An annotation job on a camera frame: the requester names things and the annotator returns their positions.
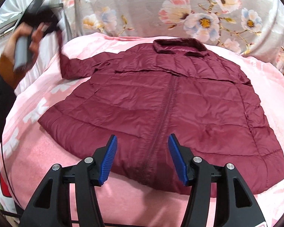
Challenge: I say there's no silver satin curtain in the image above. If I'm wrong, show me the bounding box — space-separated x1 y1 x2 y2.
0 0 69 95

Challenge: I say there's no pink fleece blanket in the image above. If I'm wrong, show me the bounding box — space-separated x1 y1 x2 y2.
0 32 284 227

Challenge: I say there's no maroon quilted down jacket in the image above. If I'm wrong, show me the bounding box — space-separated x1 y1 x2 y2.
37 28 284 195

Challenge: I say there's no person's left hand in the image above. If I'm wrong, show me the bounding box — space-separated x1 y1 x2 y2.
3 23 48 63

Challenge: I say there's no grey floral bed sheet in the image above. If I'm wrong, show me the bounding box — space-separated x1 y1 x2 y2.
62 0 284 76

